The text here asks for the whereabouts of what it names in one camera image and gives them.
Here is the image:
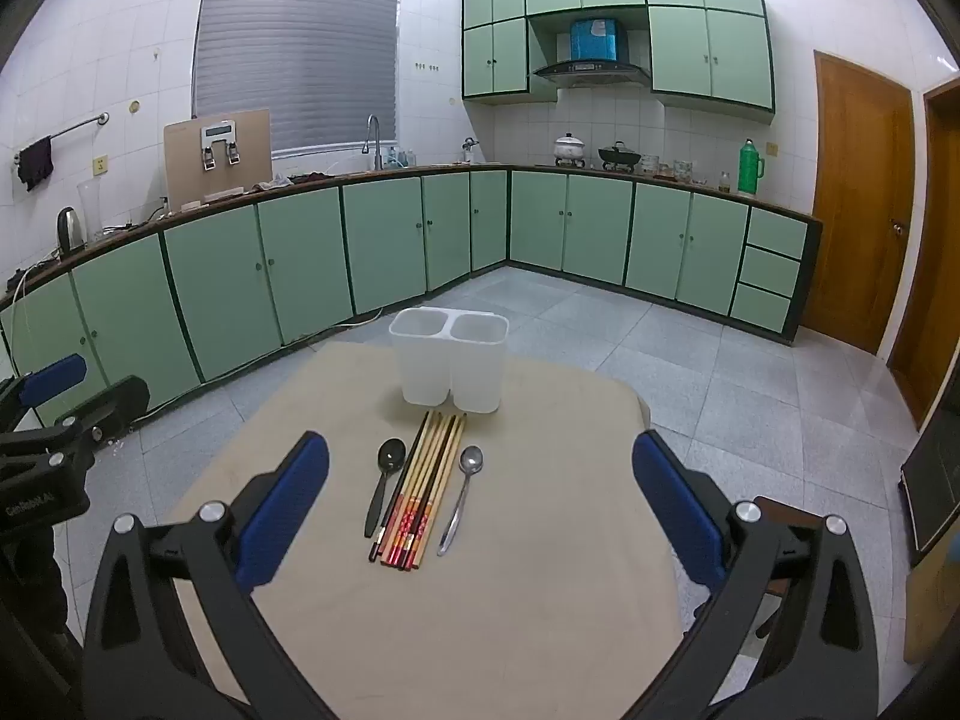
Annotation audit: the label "dark hanging cloth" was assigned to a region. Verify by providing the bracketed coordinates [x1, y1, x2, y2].
[18, 136, 55, 192]

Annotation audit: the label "bundle of bamboo chopsticks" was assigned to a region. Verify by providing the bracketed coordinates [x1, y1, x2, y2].
[375, 410, 468, 571]

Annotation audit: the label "cardboard box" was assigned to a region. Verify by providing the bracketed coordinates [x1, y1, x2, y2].
[904, 540, 960, 665]

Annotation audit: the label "green thermos flask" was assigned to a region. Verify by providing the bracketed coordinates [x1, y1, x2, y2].
[738, 139, 764, 196]

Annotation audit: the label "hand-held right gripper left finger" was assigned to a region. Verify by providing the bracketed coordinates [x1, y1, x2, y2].
[81, 431, 331, 720]

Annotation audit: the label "steel electric kettle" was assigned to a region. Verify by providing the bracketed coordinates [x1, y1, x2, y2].
[57, 206, 87, 254]

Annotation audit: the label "long green base cabinets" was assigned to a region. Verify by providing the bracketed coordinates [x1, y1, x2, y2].
[0, 169, 511, 421]

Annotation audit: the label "brown cardboard sheet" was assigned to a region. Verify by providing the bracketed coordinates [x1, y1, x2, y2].
[163, 109, 272, 211]

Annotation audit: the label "grey window blind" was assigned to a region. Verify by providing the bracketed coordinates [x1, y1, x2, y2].
[193, 0, 402, 158]

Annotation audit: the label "silver clip device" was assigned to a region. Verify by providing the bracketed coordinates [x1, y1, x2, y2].
[199, 122, 242, 170]

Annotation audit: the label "clear plastic pitcher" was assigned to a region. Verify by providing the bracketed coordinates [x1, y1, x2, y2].
[77, 178, 106, 241]

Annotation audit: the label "green base cabinets with drawers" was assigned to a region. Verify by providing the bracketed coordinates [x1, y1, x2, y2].
[506, 169, 822, 346]

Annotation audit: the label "black spoon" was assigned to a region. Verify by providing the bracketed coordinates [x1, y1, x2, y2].
[364, 438, 407, 539]

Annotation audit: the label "black flat appliance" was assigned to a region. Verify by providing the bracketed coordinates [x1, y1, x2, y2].
[900, 409, 960, 567]

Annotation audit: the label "metal towel bar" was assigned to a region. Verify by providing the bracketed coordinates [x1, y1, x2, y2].
[11, 112, 110, 166]

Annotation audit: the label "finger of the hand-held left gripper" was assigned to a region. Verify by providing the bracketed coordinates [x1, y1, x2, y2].
[52, 375, 151, 458]
[0, 354, 88, 415]

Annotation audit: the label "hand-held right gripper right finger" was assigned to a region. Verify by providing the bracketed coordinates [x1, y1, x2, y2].
[631, 429, 880, 720]

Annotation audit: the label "green upper wall cabinets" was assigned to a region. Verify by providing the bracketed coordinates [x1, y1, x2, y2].
[461, 0, 777, 115]

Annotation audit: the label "silver metal spoon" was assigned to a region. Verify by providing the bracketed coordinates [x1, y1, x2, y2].
[437, 445, 485, 557]

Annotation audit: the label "white two-compartment utensil holder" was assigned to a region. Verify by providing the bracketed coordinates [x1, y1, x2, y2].
[388, 307, 509, 415]

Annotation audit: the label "black chopstick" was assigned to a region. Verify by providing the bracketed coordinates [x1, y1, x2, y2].
[369, 411, 432, 562]
[405, 414, 460, 569]

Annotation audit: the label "wooden door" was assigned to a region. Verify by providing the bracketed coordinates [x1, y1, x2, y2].
[801, 50, 916, 355]
[889, 75, 960, 432]

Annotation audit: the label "person's left forearm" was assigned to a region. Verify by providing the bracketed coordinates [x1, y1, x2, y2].
[0, 521, 83, 720]

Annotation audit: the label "range hood with blue chimney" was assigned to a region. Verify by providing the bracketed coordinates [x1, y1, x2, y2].
[534, 15, 652, 87]

